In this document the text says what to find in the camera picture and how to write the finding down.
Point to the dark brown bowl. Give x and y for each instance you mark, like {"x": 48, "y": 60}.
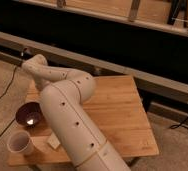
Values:
{"x": 29, "y": 114}

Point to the beige sponge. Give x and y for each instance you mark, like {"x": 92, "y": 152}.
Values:
{"x": 53, "y": 141}

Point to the wooden table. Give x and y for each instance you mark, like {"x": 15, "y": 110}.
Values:
{"x": 116, "y": 108}

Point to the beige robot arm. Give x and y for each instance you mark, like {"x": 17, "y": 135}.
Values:
{"x": 62, "y": 92}

